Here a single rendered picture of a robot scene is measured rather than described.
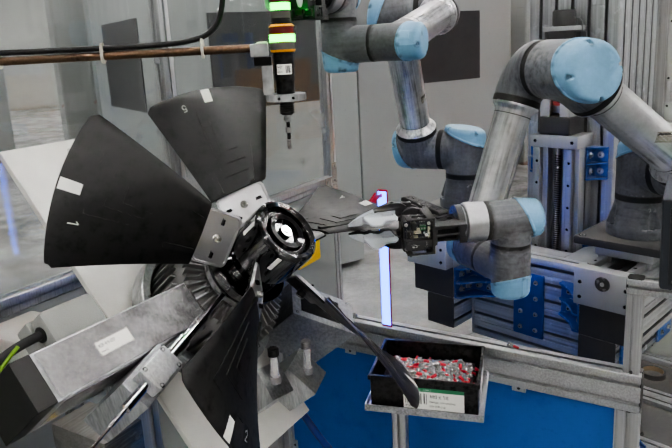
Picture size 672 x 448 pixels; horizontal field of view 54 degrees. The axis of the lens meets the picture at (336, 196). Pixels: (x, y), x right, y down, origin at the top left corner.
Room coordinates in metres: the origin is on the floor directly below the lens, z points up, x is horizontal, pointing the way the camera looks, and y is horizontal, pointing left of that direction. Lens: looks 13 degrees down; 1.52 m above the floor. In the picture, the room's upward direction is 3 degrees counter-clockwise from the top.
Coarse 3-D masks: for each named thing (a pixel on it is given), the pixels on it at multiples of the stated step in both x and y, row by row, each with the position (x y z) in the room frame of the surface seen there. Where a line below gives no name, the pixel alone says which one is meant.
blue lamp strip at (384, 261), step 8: (384, 192) 1.43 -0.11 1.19; (384, 200) 1.43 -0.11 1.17; (384, 248) 1.43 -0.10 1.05; (384, 256) 1.44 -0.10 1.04; (384, 264) 1.44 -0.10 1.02; (384, 272) 1.44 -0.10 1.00; (384, 280) 1.44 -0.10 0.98; (384, 288) 1.44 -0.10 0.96; (384, 296) 1.44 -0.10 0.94; (384, 304) 1.44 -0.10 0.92; (384, 312) 1.44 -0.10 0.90; (384, 320) 1.44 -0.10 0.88
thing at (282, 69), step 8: (280, 56) 1.13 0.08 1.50; (288, 56) 1.13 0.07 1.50; (280, 64) 1.13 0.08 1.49; (288, 64) 1.13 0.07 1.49; (280, 72) 1.13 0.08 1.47; (288, 72) 1.13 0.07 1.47; (280, 80) 1.13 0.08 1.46; (288, 80) 1.13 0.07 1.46; (280, 88) 1.13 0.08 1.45; (288, 88) 1.13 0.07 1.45; (280, 104) 1.14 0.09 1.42; (288, 104) 1.13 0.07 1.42; (280, 112) 1.14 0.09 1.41; (288, 112) 1.13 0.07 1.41
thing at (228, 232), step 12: (216, 216) 1.01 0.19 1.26; (228, 216) 1.02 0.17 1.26; (204, 228) 1.00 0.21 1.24; (216, 228) 1.01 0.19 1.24; (228, 228) 1.02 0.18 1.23; (204, 240) 1.00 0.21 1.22; (228, 240) 1.02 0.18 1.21; (204, 252) 1.00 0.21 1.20; (216, 252) 1.01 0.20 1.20; (228, 252) 1.02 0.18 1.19; (216, 264) 1.01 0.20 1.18
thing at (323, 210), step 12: (324, 192) 1.37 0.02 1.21; (336, 192) 1.37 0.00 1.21; (312, 204) 1.30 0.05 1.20; (324, 204) 1.30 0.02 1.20; (336, 204) 1.31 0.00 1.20; (348, 204) 1.31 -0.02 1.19; (360, 204) 1.33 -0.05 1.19; (372, 204) 1.34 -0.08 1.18; (312, 216) 1.24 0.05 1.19; (324, 216) 1.23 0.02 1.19; (336, 216) 1.23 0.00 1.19; (348, 216) 1.24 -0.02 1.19; (312, 228) 1.16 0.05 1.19; (324, 228) 1.16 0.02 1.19; (336, 228) 1.17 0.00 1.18; (348, 228) 1.18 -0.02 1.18; (360, 228) 1.19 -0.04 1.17; (372, 228) 1.21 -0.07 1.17; (396, 228) 1.26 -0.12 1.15
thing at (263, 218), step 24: (264, 216) 1.03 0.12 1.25; (288, 216) 1.06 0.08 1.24; (240, 240) 1.02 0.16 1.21; (264, 240) 0.99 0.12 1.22; (288, 240) 1.03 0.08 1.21; (312, 240) 1.05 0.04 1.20; (240, 264) 1.01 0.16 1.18; (264, 264) 1.00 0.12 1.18; (288, 264) 0.99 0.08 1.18; (240, 288) 1.02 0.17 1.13; (264, 288) 1.05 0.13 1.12
